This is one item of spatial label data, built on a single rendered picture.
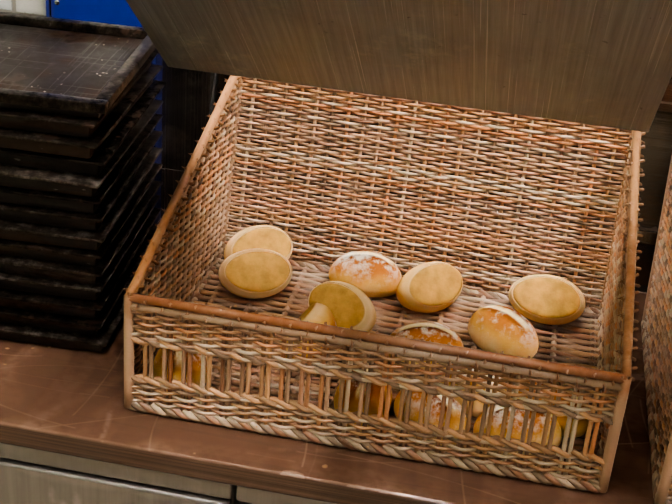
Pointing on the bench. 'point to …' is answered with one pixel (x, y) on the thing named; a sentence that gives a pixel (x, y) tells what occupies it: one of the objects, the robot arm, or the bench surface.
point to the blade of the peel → (437, 50)
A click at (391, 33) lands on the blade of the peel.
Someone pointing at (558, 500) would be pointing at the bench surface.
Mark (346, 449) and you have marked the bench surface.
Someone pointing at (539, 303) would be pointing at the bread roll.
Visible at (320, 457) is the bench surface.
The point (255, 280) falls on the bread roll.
